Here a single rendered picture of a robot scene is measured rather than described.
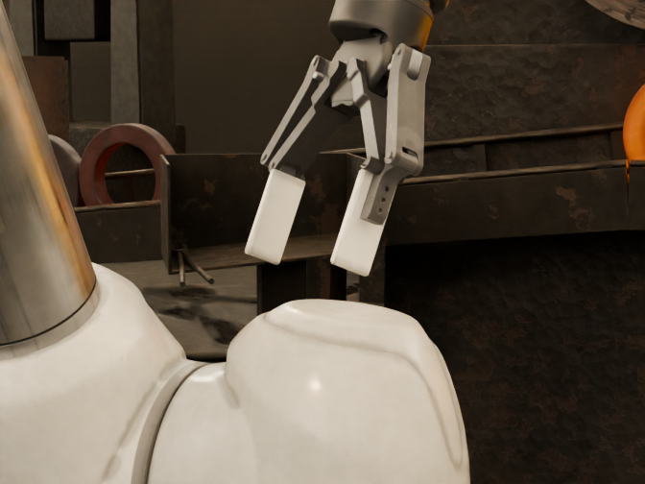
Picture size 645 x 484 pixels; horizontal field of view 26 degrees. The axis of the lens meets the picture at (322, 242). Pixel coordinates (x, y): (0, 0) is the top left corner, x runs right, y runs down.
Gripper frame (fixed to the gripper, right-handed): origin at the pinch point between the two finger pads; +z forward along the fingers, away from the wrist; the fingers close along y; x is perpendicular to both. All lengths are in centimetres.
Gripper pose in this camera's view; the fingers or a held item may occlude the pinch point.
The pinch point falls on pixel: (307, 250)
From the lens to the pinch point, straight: 104.0
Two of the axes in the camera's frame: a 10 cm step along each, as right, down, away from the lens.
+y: -4.9, -0.5, 8.7
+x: -8.2, -3.2, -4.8
